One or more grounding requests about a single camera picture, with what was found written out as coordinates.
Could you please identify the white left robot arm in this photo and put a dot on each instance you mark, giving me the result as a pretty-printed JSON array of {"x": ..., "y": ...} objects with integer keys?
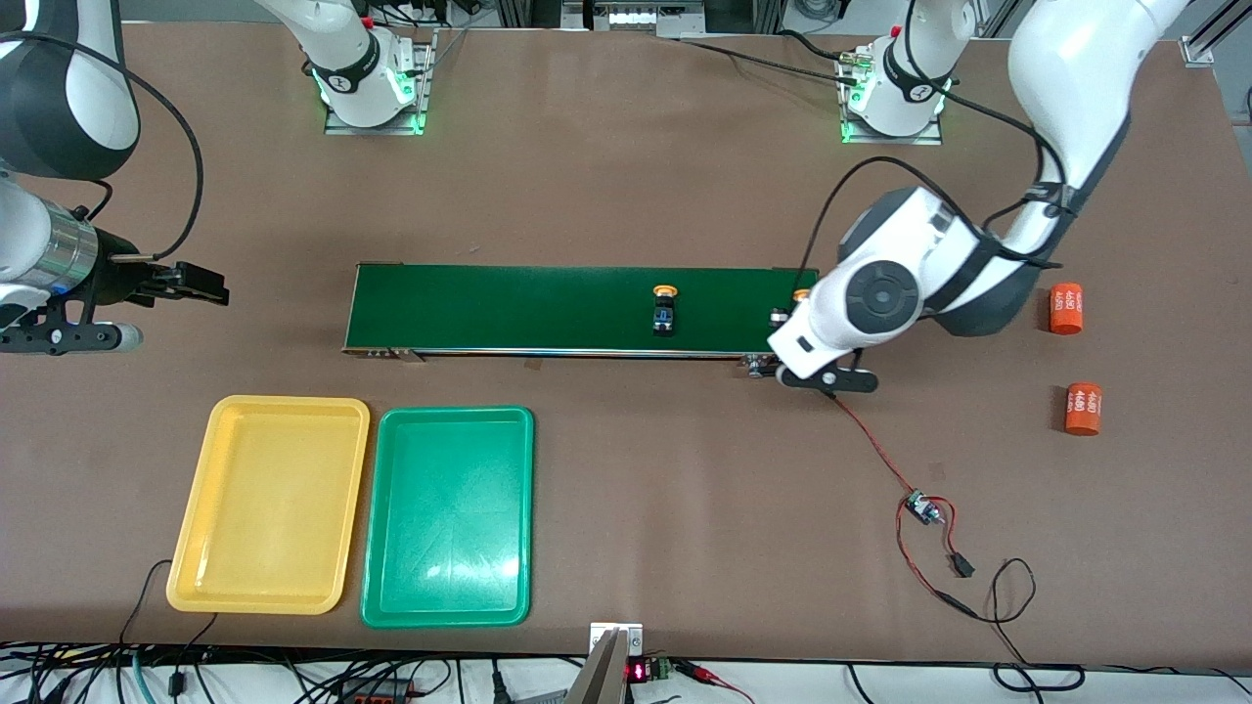
[{"x": 1066, "y": 59}]

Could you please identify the aluminium frame profile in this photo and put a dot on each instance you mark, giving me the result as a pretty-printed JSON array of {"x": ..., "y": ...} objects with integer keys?
[{"x": 1195, "y": 51}]

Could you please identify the yellow push button switch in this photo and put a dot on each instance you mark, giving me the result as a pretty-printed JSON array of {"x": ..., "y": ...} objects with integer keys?
[
  {"x": 802, "y": 293},
  {"x": 665, "y": 321}
]

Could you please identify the red clip lead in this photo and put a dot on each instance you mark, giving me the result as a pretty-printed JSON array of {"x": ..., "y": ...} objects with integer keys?
[{"x": 704, "y": 673}]

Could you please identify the orange 4680 cylinder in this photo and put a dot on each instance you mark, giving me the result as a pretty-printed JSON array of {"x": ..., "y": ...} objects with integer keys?
[
  {"x": 1066, "y": 308},
  {"x": 1083, "y": 409}
]

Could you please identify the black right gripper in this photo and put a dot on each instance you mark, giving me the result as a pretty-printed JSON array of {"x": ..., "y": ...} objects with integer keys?
[{"x": 119, "y": 279}]

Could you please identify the aluminium arm base plate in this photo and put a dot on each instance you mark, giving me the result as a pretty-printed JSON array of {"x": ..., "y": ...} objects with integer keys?
[
  {"x": 895, "y": 140},
  {"x": 372, "y": 129}
]

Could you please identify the green plastic tray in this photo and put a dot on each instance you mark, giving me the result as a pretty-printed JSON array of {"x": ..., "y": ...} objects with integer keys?
[{"x": 450, "y": 548}]

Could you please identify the small speed controller board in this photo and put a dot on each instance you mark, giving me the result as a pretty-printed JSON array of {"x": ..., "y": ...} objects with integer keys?
[{"x": 917, "y": 506}]

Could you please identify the green conveyor belt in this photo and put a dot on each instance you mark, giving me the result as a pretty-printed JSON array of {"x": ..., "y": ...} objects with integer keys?
[{"x": 587, "y": 308}]

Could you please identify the grey metal camera mount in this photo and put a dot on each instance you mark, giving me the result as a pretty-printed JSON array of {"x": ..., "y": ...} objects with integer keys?
[{"x": 606, "y": 675}]

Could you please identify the white device in frame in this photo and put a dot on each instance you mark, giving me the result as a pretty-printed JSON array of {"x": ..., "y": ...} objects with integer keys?
[{"x": 636, "y": 18}]

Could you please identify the red LED display module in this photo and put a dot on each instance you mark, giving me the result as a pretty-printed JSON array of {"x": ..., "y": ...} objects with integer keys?
[{"x": 638, "y": 672}]

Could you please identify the yellow plastic tray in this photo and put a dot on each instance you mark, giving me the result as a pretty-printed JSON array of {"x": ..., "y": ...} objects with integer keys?
[{"x": 245, "y": 548}]

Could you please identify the black power strip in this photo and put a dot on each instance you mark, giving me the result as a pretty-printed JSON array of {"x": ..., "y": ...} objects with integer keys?
[{"x": 381, "y": 692}]

